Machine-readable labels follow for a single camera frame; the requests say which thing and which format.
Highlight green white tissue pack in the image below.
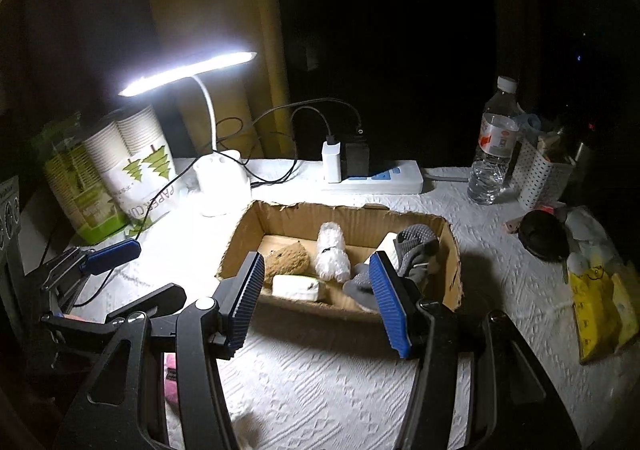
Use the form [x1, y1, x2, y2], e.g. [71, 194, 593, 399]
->
[271, 274, 326, 303]

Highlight grey dotted sock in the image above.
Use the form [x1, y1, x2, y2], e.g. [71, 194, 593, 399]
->
[343, 223, 439, 312]

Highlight brown teddy bear plush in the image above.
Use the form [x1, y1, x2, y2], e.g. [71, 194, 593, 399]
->
[264, 242, 310, 287]

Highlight clear bubble wrap bundle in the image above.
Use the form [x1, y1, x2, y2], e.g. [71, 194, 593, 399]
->
[314, 222, 352, 283]

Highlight pink small object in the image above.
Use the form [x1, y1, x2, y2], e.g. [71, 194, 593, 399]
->
[164, 352, 179, 407]

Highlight paper cup package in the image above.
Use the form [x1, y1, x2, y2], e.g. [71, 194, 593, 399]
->
[32, 106, 179, 245]

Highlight brown cardboard box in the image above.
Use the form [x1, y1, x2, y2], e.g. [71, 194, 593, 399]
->
[217, 201, 463, 322]

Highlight white desk lamp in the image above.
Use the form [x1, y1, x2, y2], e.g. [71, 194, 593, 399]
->
[118, 48, 257, 211]

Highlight white power strip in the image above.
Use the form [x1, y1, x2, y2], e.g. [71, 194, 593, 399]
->
[328, 161, 424, 195]

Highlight black power adapter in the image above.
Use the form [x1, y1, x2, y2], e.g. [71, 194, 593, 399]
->
[343, 142, 370, 179]

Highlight black round lid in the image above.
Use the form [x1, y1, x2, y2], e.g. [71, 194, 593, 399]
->
[518, 210, 570, 262]

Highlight white usb charger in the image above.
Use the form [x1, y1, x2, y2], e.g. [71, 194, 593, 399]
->
[321, 141, 342, 183]

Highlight white perforated organizer basket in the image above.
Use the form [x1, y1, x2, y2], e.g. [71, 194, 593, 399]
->
[511, 131, 576, 210]

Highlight clear water bottle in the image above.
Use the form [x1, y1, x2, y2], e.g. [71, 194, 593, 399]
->
[468, 76, 521, 205]

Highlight yellow plastic bag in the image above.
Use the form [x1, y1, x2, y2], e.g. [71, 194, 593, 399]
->
[568, 265, 639, 364]

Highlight black charger cable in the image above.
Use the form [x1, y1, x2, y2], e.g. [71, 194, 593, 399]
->
[290, 105, 335, 145]

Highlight black lamp cable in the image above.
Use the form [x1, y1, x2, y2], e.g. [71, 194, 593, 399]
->
[71, 97, 364, 308]

